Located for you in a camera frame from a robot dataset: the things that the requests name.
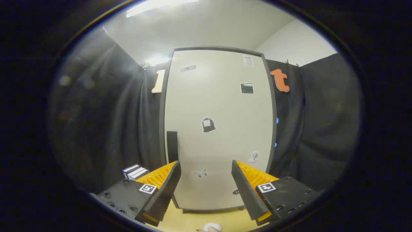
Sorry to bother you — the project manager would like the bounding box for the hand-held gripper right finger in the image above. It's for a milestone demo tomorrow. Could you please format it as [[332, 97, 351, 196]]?
[[231, 159, 320, 227]]

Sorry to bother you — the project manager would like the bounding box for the white boxed book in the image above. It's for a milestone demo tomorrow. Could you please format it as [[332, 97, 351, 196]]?
[[122, 164, 141, 178], [128, 168, 149, 180]]

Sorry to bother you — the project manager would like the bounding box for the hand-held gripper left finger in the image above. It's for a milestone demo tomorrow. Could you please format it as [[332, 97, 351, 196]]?
[[89, 160, 182, 227]]

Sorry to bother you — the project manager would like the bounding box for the ceiling light strip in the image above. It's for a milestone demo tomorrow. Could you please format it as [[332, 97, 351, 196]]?
[[126, 0, 198, 18]]

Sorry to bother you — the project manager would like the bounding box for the grey shoe cabinet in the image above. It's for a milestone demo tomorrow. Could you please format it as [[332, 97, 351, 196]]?
[[159, 46, 278, 214]]

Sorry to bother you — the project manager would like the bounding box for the black backdrop cloth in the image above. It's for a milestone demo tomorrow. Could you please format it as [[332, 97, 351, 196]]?
[[48, 27, 361, 194]]

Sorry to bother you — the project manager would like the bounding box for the white shoe cabinet door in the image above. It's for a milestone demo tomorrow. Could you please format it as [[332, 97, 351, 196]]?
[[164, 50, 274, 210]]

